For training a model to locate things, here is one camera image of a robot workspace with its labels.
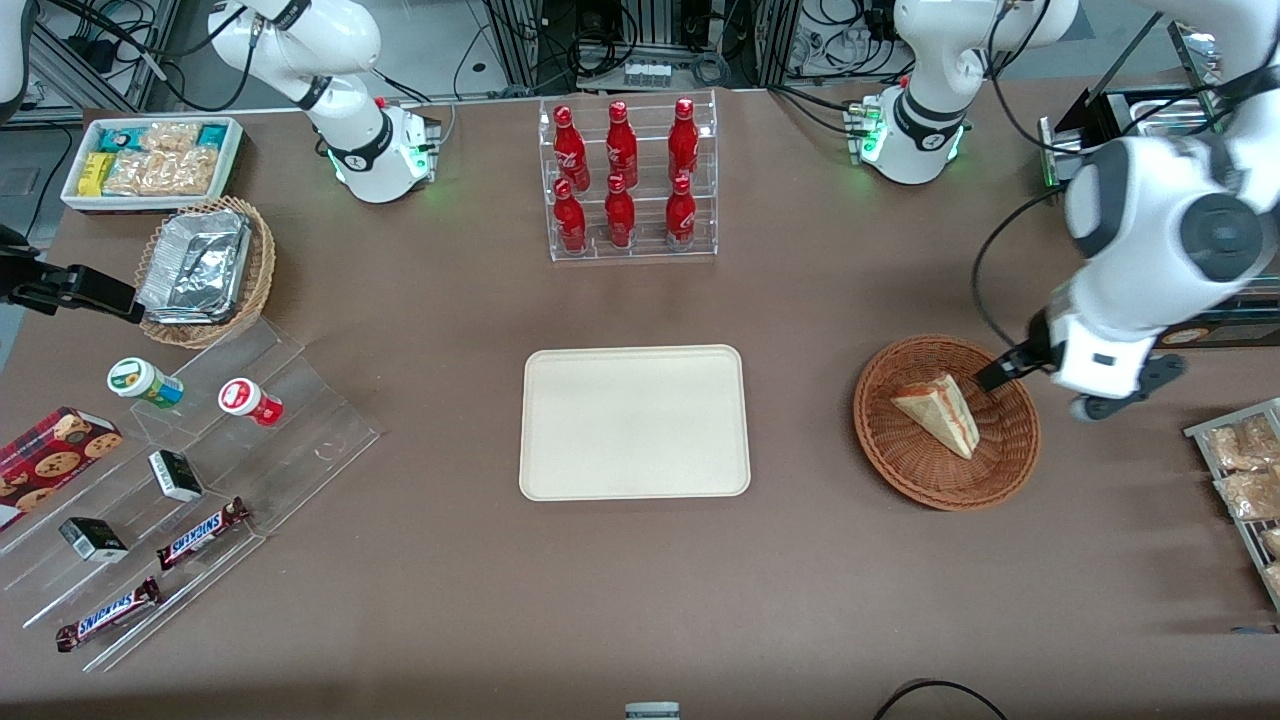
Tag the cream plastic tray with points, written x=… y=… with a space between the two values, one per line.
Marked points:
x=635 y=422

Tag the red chocolate cookie box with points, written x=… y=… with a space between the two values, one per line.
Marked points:
x=50 y=460

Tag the white power strip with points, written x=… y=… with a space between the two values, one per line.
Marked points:
x=648 y=74

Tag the clear bag of pastries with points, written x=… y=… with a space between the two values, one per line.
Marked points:
x=1240 y=445
x=1250 y=495
x=1274 y=578
x=1272 y=542

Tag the silver foil container stack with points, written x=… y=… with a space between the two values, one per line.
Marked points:
x=195 y=265

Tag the white rectangular snack bin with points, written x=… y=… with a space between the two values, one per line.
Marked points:
x=230 y=165

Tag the metal equipment cabinet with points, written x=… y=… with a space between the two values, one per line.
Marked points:
x=640 y=35

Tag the snickers chocolate bar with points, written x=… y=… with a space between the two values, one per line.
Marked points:
x=108 y=615
x=200 y=535

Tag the clear bag of crackers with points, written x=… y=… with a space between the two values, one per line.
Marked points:
x=160 y=172
x=170 y=136

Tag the clear acrylic bottle rack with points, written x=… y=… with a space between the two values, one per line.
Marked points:
x=632 y=240

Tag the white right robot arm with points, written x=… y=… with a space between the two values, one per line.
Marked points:
x=345 y=120

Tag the red lid snack cup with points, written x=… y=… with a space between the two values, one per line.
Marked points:
x=245 y=399

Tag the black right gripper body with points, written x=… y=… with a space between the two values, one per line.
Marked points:
x=40 y=283

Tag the round brown wicker basket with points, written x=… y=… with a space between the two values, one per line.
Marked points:
x=920 y=470

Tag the triangular sandwich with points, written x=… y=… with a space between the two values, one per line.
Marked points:
x=945 y=410

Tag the small grey device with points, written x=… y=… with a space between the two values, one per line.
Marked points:
x=652 y=711

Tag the red cola bottle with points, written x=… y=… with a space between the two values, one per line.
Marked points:
x=680 y=216
x=570 y=222
x=621 y=148
x=683 y=145
x=569 y=150
x=620 y=218

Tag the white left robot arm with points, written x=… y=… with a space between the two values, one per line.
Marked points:
x=1150 y=210

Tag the steel warmer pan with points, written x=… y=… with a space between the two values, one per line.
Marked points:
x=1165 y=110

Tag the tray of packaged snacks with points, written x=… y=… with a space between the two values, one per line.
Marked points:
x=1200 y=432

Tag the green lid snack cup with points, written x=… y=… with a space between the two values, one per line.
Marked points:
x=140 y=380

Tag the clear acrylic stepped display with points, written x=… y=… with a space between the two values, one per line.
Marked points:
x=300 y=420

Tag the black food warmer machine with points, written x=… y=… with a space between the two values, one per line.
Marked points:
x=1110 y=115

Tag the light wicker basket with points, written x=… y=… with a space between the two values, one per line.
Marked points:
x=258 y=270

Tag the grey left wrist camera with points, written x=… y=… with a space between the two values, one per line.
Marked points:
x=1125 y=395

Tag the aluminium frame shelf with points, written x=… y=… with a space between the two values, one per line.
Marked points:
x=100 y=50

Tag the small black carton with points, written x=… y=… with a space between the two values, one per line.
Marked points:
x=92 y=540
x=176 y=476

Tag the teal snack packet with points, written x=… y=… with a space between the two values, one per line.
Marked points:
x=212 y=136
x=122 y=138

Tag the yellow snack packet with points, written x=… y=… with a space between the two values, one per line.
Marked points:
x=96 y=174

